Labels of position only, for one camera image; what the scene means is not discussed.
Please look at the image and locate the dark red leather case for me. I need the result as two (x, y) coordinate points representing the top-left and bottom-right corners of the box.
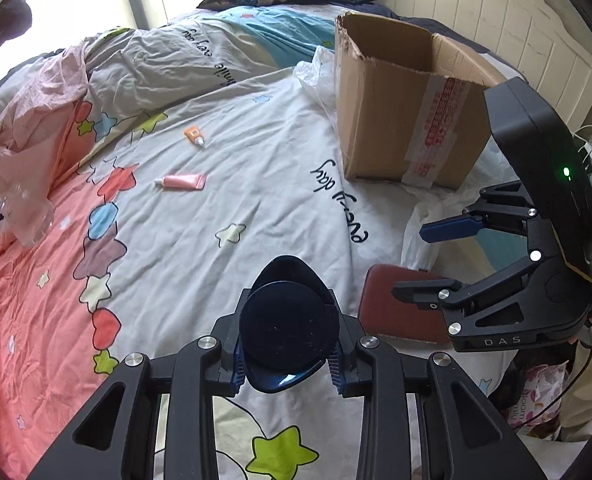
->
(358, 264), (450, 344)

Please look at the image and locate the dark blue shampoo bottle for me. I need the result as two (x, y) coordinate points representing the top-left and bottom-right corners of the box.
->
(238, 255), (339, 393)

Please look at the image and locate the small orange tube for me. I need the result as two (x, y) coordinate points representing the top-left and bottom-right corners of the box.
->
(184, 126), (206, 148)

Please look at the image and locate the white plastic bag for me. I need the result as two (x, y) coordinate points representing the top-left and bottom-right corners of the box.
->
(293, 46), (516, 270)

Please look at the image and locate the brown cardboard box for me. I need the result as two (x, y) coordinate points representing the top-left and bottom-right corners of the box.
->
(335, 13), (506, 190)

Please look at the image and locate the cream white headboard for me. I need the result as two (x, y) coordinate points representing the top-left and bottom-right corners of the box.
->
(384, 0), (592, 131)

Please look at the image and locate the clear plastic container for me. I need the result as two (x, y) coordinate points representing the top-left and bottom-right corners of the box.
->
(0, 183), (54, 247)

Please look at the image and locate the small pink tube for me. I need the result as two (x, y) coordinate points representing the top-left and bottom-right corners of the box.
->
(154, 174), (207, 191)

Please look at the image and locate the cartoon star print duvet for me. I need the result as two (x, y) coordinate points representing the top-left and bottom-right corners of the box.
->
(0, 6), (490, 479)

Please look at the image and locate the light pink cloth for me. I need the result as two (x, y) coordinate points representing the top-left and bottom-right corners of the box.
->
(0, 44), (88, 201)

